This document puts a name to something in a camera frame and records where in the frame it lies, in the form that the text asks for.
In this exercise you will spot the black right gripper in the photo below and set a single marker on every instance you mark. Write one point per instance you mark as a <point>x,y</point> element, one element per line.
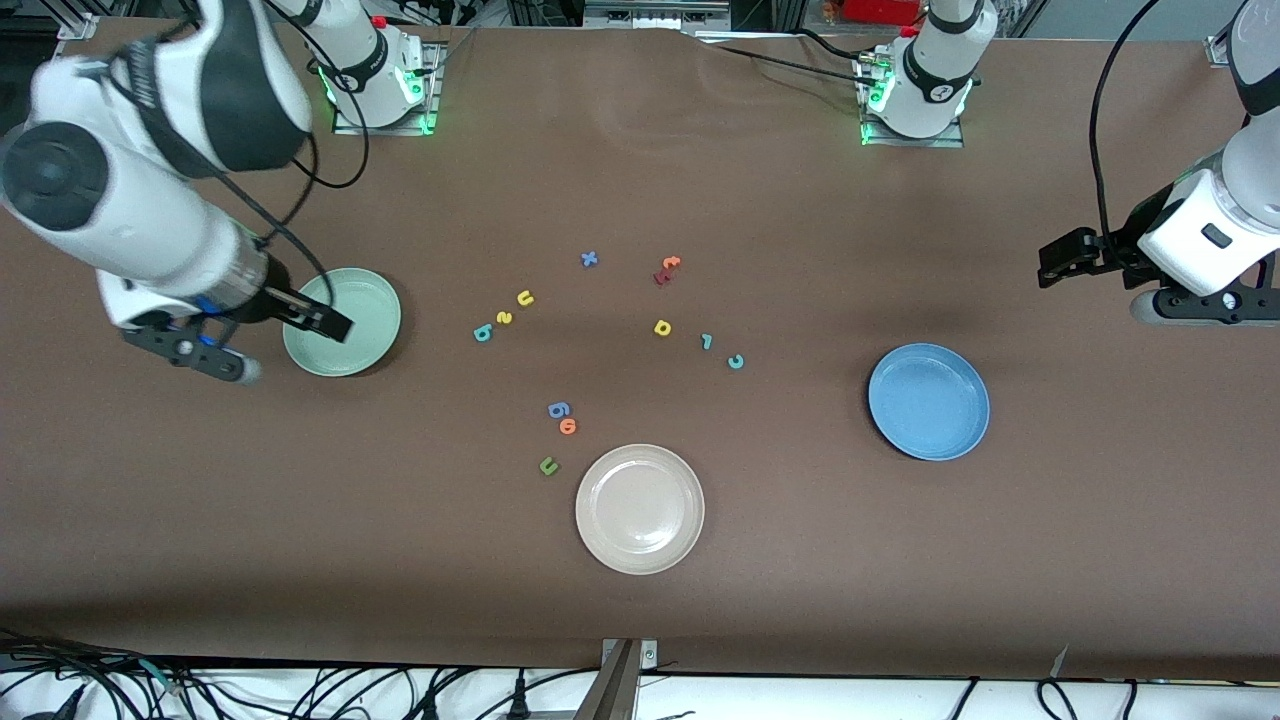
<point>278,297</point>

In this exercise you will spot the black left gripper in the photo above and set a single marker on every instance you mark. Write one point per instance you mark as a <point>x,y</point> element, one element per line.
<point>1124,246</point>

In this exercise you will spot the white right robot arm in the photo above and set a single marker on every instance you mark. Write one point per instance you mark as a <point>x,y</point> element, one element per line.
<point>130,220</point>

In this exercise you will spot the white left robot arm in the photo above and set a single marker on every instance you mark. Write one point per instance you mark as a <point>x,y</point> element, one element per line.
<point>935,80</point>

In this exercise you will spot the green round plate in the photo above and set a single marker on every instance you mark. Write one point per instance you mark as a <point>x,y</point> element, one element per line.
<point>365,350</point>

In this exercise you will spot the blue round plate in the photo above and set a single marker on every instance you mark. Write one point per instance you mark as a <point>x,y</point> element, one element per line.
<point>928,402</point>

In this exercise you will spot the aluminium corner profile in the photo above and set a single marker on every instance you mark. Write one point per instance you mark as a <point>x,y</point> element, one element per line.
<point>78,25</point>
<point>1222,50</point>

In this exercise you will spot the red box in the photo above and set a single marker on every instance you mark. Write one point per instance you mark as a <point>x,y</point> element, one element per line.
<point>880,10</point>

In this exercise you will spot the brown table cover mat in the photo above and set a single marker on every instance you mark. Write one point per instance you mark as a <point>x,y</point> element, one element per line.
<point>900,580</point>

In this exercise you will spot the beige round plate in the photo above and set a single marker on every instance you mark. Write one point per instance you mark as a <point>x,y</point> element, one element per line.
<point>640,510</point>

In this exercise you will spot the white paper tag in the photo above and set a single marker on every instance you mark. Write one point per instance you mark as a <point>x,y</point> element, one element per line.
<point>1060,662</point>

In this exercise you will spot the black power plug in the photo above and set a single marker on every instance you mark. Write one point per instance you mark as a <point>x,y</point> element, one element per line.
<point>520,702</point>

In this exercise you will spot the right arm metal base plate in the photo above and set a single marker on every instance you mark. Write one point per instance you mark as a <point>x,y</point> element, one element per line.
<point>385,131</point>

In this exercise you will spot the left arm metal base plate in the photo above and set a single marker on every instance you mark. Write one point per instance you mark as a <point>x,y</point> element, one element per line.
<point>915,143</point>

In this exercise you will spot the grey metal frame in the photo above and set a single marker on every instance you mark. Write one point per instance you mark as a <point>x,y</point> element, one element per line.
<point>655,15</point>

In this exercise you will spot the metal table edge bracket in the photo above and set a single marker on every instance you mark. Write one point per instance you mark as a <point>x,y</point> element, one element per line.
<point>622,690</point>

